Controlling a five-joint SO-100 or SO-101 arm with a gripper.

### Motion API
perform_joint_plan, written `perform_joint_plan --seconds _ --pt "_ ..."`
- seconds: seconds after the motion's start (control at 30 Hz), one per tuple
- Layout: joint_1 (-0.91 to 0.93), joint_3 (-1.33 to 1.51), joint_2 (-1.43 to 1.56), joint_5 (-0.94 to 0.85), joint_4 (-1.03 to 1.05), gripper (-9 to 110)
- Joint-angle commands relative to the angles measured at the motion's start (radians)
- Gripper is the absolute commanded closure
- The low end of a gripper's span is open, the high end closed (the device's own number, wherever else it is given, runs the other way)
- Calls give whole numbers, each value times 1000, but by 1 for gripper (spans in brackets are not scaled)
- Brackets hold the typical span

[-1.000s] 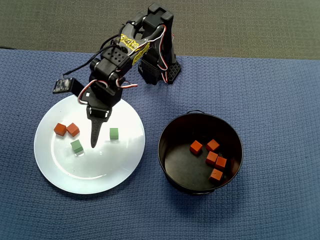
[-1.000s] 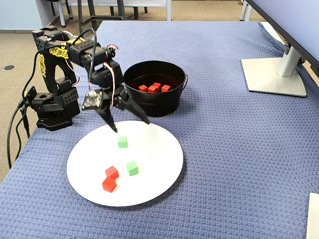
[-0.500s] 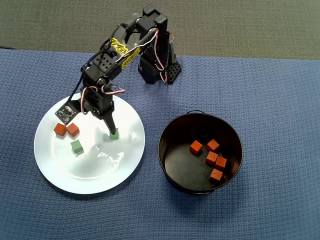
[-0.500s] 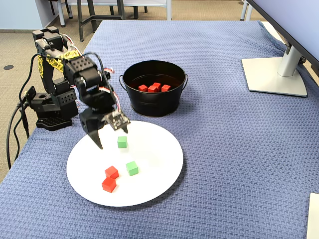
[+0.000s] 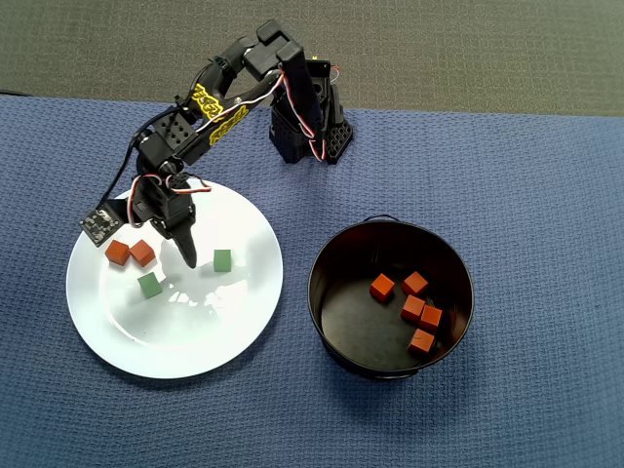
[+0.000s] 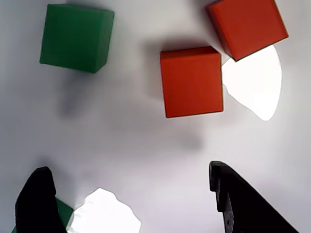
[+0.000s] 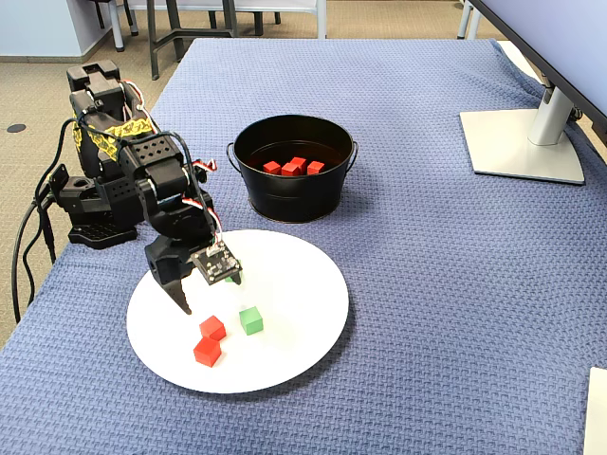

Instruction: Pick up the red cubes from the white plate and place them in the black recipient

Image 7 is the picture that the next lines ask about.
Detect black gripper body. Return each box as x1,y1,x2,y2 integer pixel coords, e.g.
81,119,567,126
143,235,201,286

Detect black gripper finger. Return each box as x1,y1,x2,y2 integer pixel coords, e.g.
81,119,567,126
159,277,193,317

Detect white round plate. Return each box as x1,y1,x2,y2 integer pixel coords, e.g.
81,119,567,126
125,228,351,394

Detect black metal bucket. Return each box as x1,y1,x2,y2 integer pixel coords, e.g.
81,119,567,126
226,115,360,224

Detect white desk with legs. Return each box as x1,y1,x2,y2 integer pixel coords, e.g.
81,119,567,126
109,0,328,52

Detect dark chair legs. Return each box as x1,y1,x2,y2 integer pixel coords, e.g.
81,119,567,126
208,9,282,37
94,0,139,37

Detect blue woven tablecloth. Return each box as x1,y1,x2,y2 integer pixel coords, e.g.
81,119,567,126
0,37,607,455

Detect monitor with silver stand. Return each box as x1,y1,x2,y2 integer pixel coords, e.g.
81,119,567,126
458,0,607,186

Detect white desk legs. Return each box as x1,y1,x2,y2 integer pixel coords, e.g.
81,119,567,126
456,0,481,40

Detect white flat object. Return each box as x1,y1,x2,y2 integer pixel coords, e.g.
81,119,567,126
582,366,607,455

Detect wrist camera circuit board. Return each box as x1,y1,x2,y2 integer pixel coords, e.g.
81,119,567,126
189,240,244,289

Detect red white servo wire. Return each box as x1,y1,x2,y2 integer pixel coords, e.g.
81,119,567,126
120,79,160,134
182,158,227,250

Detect thick black cable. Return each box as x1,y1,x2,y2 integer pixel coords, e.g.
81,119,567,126
22,208,58,309
9,198,48,324

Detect dark grey metal frame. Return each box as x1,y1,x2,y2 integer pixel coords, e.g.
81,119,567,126
146,0,239,81

